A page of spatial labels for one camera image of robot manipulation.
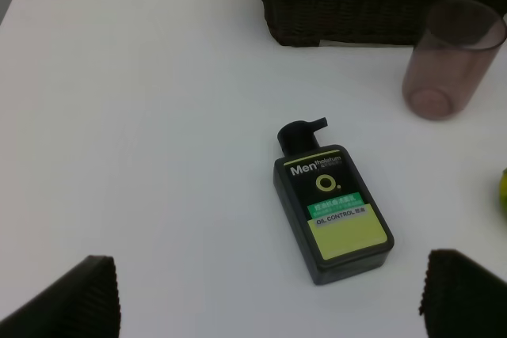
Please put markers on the green lime fruit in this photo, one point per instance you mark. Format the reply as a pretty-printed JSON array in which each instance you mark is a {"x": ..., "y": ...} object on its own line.
[{"x": 502, "y": 192}]

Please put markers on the translucent purple plastic cup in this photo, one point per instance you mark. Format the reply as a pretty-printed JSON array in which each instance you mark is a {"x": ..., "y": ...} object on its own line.
[{"x": 460, "y": 41}]

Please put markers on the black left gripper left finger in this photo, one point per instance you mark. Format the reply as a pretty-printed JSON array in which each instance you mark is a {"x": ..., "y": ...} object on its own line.
[{"x": 84, "y": 302}]

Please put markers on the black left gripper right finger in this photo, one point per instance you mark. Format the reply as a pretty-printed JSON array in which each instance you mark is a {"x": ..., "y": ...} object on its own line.
[{"x": 461, "y": 298}]

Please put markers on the black green cleanser bottle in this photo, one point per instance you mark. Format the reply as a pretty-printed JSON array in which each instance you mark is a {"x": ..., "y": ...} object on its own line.
[{"x": 337, "y": 225}]

